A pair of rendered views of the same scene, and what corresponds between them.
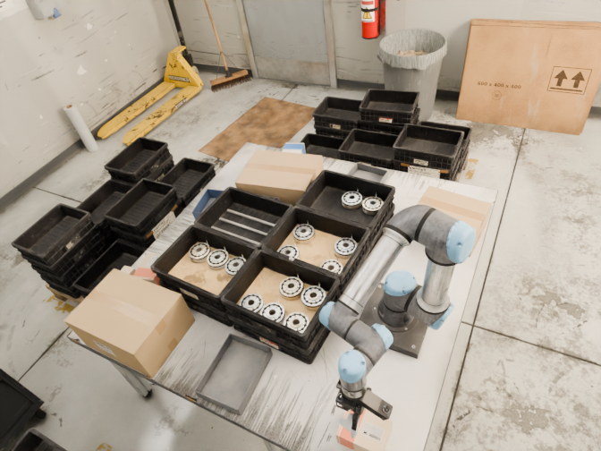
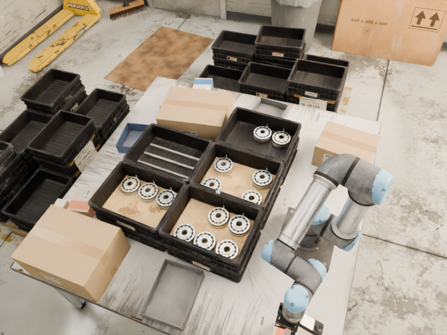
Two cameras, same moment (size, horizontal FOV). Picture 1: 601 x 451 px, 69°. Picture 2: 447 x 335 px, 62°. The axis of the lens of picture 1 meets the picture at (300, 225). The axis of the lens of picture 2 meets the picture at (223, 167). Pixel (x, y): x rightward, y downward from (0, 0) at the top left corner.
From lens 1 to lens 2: 0.28 m
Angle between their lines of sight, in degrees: 9
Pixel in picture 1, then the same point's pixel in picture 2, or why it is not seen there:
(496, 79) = (367, 16)
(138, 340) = (85, 272)
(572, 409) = (435, 296)
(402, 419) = not seen: hidden behind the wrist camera
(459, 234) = (382, 181)
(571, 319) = (431, 224)
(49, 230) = not seen: outside the picture
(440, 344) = (345, 259)
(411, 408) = (326, 316)
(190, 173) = (102, 102)
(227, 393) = (168, 312)
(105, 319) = (51, 254)
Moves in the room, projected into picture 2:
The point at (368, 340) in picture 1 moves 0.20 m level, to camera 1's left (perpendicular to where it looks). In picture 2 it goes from (307, 274) to (249, 290)
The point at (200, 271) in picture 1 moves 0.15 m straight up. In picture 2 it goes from (133, 203) to (125, 186)
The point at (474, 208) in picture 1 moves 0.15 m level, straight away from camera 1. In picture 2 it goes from (367, 141) to (369, 123)
